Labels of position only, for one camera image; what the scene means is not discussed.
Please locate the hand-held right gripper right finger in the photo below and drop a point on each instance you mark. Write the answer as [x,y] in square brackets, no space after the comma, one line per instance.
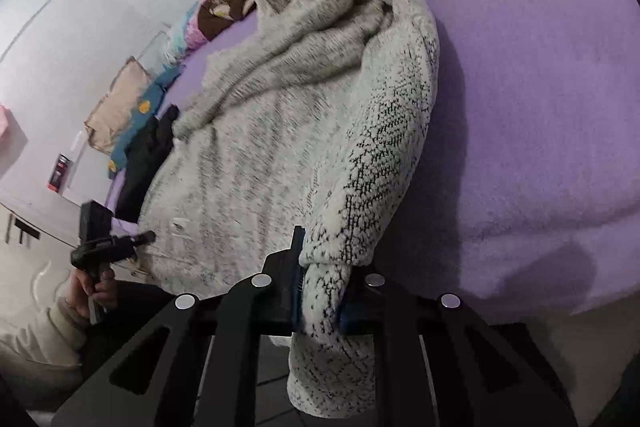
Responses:
[395,307]

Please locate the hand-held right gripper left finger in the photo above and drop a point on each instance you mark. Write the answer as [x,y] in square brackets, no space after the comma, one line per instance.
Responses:
[280,287]

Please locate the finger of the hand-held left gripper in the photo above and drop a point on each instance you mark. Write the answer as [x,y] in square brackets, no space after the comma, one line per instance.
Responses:
[142,238]

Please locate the white grey fleece jacket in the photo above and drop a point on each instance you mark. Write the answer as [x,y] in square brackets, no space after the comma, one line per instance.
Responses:
[280,132]

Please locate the person's left forearm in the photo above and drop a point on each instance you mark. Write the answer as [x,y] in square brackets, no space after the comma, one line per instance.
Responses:
[45,337]

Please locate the folded black clothes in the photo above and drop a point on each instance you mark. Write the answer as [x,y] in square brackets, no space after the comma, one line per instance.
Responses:
[142,167]

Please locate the person's left hand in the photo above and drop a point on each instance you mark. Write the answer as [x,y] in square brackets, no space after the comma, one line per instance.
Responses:
[107,292]

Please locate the white cabinet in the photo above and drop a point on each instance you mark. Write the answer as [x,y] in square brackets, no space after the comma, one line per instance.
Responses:
[30,217]

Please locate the beige pillow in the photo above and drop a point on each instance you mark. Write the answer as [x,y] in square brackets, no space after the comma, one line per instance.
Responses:
[117,107]

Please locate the pink cloth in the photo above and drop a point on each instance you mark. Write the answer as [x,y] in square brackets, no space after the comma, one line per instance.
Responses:
[7,132]

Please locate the blue pillow with orange spots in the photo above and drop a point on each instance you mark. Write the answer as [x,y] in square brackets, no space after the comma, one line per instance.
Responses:
[145,99]

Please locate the brown printed cloth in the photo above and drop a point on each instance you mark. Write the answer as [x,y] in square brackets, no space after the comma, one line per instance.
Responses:
[215,19]

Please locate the purple bed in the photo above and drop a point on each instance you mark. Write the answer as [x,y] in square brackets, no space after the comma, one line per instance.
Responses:
[525,82]

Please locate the red black wall item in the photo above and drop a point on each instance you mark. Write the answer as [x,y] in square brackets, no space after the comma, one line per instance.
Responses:
[60,174]

